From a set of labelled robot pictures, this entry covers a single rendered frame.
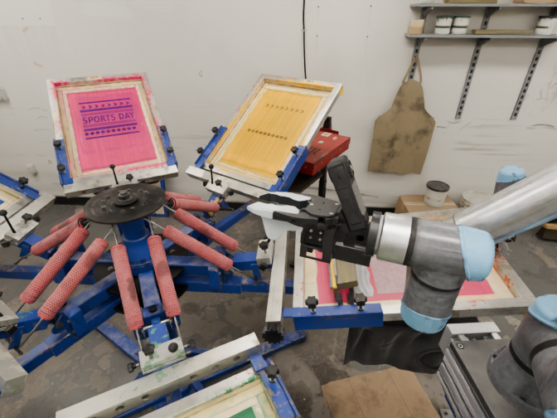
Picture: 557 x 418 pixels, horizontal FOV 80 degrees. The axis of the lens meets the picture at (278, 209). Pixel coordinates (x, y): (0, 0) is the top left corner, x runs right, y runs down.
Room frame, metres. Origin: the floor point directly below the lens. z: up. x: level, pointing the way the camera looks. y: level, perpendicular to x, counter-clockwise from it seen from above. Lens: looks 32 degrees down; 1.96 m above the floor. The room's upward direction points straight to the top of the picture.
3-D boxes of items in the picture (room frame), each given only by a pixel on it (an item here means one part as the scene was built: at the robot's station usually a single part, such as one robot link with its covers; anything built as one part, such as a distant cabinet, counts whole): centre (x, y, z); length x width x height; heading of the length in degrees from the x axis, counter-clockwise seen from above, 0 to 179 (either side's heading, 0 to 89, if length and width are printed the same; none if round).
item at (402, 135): (2.95, -1.14, 1.06); 0.53 x 0.07 x 1.05; 86
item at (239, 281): (1.06, -0.03, 0.89); 1.24 x 0.06 x 0.06; 86
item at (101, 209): (1.11, 0.59, 0.67); 0.39 x 0.39 x 1.35
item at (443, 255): (0.38, -0.25, 1.65); 0.11 x 0.08 x 0.09; 69
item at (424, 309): (0.40, -0.25, 1.56); 0.11 x 0.08 x 0.11; 159
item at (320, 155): (2.29, -0.20, 1.06); 0.61 x 0.46 x 0.12; 146
